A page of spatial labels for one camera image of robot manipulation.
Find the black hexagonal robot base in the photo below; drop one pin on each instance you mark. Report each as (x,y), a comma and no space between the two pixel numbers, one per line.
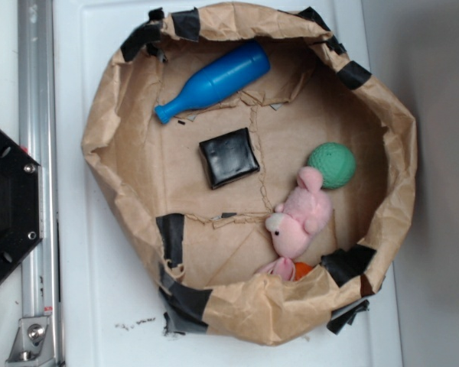
(20,225)

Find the brown paper bag bin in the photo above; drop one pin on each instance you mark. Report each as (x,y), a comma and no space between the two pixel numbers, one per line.
(203,247)

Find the pink plush bunny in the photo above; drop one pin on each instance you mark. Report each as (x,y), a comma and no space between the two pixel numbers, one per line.
(296,222)

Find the green ball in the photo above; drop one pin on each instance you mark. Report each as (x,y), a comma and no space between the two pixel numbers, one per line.
(336,163)

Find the orange toy piece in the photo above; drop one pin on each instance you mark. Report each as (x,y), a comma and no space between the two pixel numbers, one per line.
(301,270)

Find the blue plastic bottle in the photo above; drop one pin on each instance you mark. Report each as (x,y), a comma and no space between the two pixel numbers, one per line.
(218,80)

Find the aluminium frame rail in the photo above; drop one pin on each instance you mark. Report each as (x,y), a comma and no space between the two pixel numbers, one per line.
(40,271)

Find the metal corner bracket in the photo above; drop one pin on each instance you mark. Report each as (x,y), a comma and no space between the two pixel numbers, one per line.
(33,344)

